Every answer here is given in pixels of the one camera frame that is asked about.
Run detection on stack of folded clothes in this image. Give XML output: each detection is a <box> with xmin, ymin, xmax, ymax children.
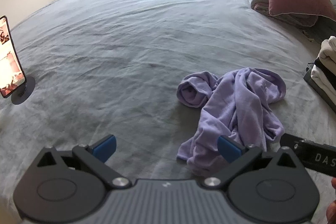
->
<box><xmin>303</xmin><ymin>35</ymin><xmax>336</xmax><ymax>109</ymax></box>

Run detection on smartphone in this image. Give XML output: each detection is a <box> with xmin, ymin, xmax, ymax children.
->
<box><xmin>0</xmin><ymin>15</ymin><xmax>28</xmax><ymax>99</ymax></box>

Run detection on dark round phone stand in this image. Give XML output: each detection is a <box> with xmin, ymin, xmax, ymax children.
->
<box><xmin>11</xmin><ymin>76</ymin><xmax>36</xmax><ymax>105</ymax></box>

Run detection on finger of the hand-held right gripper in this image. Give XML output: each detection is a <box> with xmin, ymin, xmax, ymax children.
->
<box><xmin>280</xmin><ymin>133</ymin><xmax>305</xmax><ymax>155</ymax></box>

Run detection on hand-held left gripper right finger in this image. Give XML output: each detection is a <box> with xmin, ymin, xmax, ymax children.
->
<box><xmin>202</xmin><ymin>135</ymin><xmax>300</xmax><ymax>189</ymax></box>

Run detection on lilac pants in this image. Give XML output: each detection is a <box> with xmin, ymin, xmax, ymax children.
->
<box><xmin>176</xmin><ymin>68</ymin><xmax>287</xmax><ymax>177</ymax></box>

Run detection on person's right hand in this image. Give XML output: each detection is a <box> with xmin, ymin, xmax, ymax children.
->
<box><xmin>325</xmin><ymin>177</ymin><xmax>336</xmax><ymax>224</ymax></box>

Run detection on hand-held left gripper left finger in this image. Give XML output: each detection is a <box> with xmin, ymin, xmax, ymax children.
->
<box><xmin>37</xmin><ymin>135</ymin><xmax>132</xmax><ymax>189</ymax></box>

